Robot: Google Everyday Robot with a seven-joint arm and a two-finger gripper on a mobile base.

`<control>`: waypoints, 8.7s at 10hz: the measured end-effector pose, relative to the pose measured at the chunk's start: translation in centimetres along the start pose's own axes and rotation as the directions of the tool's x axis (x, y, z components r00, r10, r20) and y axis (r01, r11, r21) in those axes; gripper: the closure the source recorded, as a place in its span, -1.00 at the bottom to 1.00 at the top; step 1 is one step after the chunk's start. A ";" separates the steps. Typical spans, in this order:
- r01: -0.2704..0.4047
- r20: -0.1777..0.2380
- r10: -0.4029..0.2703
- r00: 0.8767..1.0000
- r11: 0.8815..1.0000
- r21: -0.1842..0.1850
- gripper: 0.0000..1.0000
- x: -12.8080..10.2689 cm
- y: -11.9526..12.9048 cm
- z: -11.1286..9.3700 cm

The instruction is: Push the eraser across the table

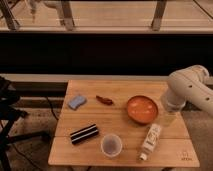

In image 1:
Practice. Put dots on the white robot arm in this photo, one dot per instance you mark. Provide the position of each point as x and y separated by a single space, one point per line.
186 85

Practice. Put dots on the translucent pale pusher tool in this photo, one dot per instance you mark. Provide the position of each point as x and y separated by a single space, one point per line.
168 118

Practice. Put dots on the white squeeze bottle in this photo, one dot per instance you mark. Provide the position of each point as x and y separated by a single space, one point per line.
150 141

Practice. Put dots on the blue sponge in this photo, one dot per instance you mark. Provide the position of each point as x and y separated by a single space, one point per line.
77 101

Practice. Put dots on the orange bowl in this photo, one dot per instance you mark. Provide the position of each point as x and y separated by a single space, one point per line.
142 109

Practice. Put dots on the clear plastic cup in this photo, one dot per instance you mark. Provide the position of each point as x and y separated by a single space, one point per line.
111 145

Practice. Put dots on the black stand at left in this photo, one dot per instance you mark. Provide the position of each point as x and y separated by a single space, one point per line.
8 113

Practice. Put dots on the red chili pepper toy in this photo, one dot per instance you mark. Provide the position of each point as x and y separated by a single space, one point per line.
105 101

